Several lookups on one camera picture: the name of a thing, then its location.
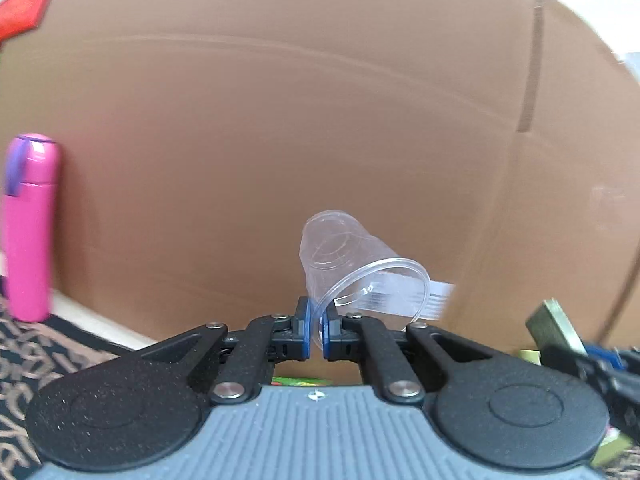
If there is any red cloth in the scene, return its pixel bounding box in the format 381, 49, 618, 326
0, 0, 67, 42

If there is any pink bottle with purple lid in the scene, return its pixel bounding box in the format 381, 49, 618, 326
2, 132, 63, 322

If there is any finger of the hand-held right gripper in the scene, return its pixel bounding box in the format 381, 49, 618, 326
541, 342, 640, 442

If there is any green packet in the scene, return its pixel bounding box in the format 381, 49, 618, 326
271, 376, 332, 389

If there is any clear plastic cup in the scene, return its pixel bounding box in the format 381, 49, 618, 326
299, 208, 429, 333

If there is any large cardboard box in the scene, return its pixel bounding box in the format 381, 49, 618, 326
0, 0, 640, 386

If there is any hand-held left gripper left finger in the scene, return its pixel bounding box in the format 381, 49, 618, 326
140, 297, 314, 406

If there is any black patterned mat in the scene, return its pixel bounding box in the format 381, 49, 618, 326
0, 295, 137, 480

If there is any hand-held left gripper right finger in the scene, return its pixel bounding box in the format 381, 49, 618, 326
317, 305, 507, 406

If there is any light green box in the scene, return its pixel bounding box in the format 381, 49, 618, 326
524, 299, 587, 357

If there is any white shipping label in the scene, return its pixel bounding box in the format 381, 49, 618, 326
340, 272, 457, 322

